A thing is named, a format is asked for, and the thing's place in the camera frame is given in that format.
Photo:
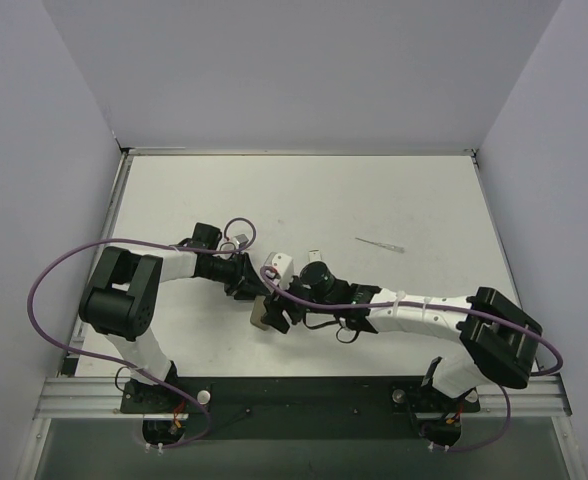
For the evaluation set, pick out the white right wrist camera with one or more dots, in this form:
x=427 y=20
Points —
x=279 y=270

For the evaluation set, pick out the aluminium table frame rail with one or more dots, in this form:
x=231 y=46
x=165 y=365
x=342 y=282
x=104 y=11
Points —
x=498 y=340

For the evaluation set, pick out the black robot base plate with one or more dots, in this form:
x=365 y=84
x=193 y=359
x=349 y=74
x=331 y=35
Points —
x=298 y=408

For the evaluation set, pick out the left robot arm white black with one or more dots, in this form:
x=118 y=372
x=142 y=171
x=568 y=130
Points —
x=120 y=298

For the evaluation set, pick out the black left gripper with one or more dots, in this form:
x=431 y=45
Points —
x=244 y=275

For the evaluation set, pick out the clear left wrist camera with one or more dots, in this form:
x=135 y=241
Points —
x=237 y=242

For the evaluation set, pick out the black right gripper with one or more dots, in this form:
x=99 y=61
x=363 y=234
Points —
x=284 y=304

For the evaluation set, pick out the white remote control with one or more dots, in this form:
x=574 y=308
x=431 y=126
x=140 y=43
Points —
x=315 y=255

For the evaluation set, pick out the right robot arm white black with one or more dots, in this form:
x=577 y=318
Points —
x=498 y=340

